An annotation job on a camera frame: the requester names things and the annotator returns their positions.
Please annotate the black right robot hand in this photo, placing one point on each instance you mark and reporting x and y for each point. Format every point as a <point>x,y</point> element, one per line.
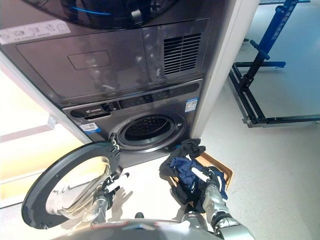
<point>213,176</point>

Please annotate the transparent head dome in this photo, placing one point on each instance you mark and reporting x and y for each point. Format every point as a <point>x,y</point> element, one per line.
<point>75,180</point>

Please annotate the dark grey washing machine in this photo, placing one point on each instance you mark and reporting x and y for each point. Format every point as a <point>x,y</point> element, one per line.
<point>105,120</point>

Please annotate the blue and black metal stand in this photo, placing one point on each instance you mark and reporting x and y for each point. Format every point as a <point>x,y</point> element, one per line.
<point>271,30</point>

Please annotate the brown wicker laundry basket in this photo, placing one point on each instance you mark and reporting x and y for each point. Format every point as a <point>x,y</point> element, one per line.
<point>222,172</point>

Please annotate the white instruction sticker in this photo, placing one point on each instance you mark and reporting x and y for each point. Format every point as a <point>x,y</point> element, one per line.
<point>35,32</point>

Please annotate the dark grey tumble dryer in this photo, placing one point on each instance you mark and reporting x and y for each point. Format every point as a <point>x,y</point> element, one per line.
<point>100,62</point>

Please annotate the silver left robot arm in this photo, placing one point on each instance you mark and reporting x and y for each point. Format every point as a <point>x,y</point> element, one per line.
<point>98,207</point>

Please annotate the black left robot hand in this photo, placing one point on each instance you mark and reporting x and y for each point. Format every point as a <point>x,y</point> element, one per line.
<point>111,183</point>

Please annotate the black dryer vent grille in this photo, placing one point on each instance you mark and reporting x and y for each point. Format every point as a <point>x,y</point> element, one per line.
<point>182,55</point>

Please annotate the grey robot torso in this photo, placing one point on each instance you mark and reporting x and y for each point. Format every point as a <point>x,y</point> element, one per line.
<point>140,228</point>

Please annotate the blue energy label sticker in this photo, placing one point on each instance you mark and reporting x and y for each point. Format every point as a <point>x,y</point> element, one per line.
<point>191,104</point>

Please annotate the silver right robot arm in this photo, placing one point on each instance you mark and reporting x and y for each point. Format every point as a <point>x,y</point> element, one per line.
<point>217,202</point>

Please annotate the white cabinet side panel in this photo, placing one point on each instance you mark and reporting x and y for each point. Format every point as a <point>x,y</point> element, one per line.
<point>225,62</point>

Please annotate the black left robot foot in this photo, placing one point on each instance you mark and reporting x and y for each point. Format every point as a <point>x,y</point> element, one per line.
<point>139,215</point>

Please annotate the black garment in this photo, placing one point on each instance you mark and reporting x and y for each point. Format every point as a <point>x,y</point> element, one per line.
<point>187,148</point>

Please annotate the blue white barcode sticker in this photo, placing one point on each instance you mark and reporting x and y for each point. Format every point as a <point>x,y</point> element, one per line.
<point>90,127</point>

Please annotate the navy blue garment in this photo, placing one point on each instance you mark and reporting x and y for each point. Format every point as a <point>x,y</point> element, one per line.
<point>186,172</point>

